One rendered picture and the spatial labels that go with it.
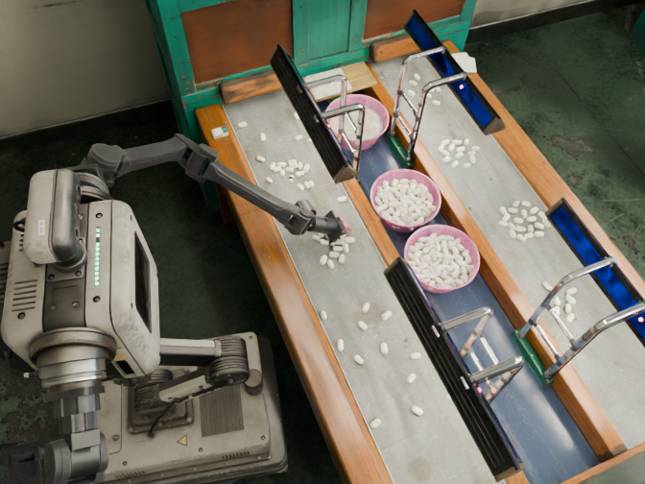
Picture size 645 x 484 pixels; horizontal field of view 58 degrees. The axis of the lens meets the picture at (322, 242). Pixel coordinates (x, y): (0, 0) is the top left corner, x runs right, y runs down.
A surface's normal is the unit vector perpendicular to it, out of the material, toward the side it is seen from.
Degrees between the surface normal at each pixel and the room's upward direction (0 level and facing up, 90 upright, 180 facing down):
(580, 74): 0
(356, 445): 0
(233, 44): 90
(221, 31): 90
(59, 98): 90
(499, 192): 0
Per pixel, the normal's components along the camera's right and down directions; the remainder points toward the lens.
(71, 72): 0.35, 0.79
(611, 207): 0.02, -0.54
